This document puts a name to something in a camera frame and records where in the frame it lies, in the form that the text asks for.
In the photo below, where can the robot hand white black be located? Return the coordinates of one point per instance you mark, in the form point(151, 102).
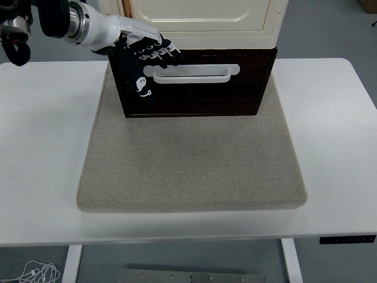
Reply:
point(103, 29)

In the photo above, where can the cream plastic cabinet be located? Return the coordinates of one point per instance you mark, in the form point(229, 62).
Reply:
point(206, 35)

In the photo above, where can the grey felt mat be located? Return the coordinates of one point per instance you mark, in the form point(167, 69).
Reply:
point(191, 165)

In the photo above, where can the white table leg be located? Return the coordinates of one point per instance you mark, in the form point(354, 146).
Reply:
point(72, 265)
point(291, 262)

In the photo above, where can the grey metal plate with screws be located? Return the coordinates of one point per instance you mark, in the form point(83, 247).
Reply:
point(191, 277)

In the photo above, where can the brown cardboard box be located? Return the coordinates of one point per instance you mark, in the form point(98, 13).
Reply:
point(369, 6)

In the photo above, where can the black table control panel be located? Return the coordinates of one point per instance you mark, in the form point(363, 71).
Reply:
point(347, 239)

